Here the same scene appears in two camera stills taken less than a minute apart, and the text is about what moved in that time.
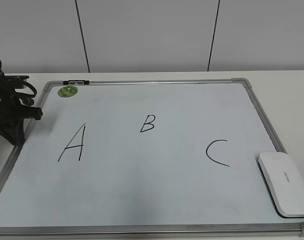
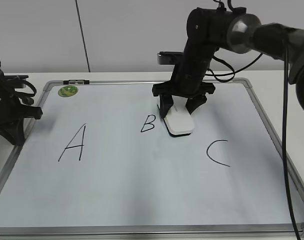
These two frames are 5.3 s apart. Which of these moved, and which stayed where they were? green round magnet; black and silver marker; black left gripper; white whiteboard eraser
Moved: white whiteboard eraser
Stayed: black and silver marker; green round magnet; black left gripper
